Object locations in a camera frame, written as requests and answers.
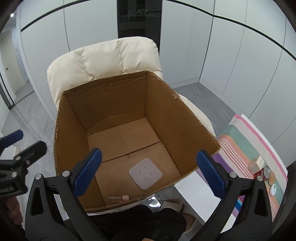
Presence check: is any white small carton box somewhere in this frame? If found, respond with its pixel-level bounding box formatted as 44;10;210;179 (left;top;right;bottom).
248;155;265;174

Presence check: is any red metal tin can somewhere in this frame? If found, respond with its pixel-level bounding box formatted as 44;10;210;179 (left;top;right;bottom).
255;166;271;181

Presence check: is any white round compact case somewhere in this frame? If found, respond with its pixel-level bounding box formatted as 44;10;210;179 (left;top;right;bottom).
269;183;277;196

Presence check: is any small pink glass bottle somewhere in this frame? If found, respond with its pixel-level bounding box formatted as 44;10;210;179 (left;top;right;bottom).
108;195;130;202

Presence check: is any translucent pink square lid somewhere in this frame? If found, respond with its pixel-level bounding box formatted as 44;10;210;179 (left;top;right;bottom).
128;158;162;190

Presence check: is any tan makeup sponge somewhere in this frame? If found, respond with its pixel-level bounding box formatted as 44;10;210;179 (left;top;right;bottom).
268;171;276;186

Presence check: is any person left hand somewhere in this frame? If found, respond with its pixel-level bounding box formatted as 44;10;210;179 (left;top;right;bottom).
6;197;23;225

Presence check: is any white low table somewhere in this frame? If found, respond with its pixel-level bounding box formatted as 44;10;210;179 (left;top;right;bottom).
173;113;289;223

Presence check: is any striped colourful rug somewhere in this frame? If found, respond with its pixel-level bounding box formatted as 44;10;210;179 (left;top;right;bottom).
212;114;288;219

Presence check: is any brown cardboard box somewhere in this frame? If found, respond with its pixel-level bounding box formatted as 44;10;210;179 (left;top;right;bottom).
54;71;220;213

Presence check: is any cream padded armchair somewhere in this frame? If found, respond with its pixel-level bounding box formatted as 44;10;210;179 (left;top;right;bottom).
46;36;217;137

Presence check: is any black wall panel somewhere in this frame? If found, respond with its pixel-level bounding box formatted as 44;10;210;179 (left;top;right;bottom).
117;0;163;48

